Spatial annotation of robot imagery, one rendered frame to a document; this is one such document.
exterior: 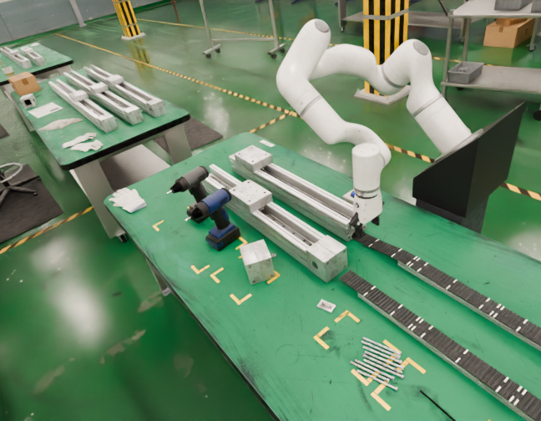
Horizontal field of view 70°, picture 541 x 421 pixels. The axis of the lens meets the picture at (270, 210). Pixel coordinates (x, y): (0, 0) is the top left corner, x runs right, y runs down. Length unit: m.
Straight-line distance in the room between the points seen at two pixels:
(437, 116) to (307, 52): 0.53
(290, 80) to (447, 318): 0.84
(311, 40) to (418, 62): 0.41
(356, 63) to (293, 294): 0.82
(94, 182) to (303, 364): 2.10
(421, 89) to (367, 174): 0.44
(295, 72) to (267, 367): 0.88
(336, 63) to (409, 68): 0.26
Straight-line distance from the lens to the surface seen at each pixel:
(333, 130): 1.23
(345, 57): 1.44
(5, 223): 4.18
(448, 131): 1.54
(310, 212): 1.56
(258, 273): 1.32
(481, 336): 1.23
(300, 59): 1.31
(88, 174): 2.84
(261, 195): 1.53
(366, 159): 1.21
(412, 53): 1.53
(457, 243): 1.48
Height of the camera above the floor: 1.75
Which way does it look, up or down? 36 degrees down
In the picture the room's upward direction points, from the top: 11 degrees counter-clockwise
